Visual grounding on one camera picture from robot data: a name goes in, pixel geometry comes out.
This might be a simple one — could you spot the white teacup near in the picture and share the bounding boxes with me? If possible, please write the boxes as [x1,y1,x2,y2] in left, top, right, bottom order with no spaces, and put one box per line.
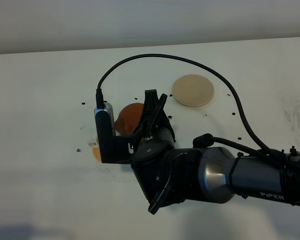
[88,139,99,149]

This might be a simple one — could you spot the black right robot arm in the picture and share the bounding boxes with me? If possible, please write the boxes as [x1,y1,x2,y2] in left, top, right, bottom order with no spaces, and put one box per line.
[130,90,300,214]

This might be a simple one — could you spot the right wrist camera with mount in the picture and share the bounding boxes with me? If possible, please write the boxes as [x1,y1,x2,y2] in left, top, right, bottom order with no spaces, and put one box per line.
[94,102,142,164]

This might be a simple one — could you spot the orange coaster near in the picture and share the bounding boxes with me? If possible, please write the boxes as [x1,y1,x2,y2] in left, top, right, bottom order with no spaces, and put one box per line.
[92,148,102,162]

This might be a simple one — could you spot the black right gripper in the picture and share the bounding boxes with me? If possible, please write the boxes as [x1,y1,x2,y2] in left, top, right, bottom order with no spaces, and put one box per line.
[130,89,188,215]

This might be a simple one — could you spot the brown clay teapot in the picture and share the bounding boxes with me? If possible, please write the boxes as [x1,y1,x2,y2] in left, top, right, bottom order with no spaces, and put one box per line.
[114,103,144,136]

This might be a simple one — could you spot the beige round teapot coaster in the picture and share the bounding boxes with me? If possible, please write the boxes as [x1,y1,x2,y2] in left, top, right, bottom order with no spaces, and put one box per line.
[172,74,215,108]

